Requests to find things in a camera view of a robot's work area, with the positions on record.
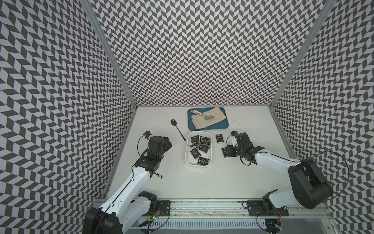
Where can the white plastic storage box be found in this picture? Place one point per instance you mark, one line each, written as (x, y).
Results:
(189, 158)

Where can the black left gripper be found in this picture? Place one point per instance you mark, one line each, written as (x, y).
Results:
(166, 144)

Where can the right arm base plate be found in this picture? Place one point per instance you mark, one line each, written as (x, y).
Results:
(260, 207)

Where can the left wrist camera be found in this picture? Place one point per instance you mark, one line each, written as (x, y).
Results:
(147, 134)

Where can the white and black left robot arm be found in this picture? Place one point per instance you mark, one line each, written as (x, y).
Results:
(128, 204)

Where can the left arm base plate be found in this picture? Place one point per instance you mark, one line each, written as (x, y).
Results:
(163, 206)

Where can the beige folded cloth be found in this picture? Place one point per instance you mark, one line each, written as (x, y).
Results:
(200, 123)

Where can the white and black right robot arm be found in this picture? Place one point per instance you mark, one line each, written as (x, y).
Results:
(309, 186)

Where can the black metal spoon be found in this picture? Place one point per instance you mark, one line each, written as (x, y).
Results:
(174, 123)

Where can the aluminium front rail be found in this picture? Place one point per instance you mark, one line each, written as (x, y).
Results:
(234, 208)

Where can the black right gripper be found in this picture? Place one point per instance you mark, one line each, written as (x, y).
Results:
(233, 154)

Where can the black tissue pack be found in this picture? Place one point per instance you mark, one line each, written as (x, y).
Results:
(225, 152)
(204, 148)
(205, 140)
(219, 138)
(203, 161)
(195, 145)
(195, 139)
(195, 153)

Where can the pink handled spoon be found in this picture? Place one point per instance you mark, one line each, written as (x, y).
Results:
(200, 114)

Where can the teal plastic tray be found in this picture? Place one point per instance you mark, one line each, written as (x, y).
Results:
(222, 125)

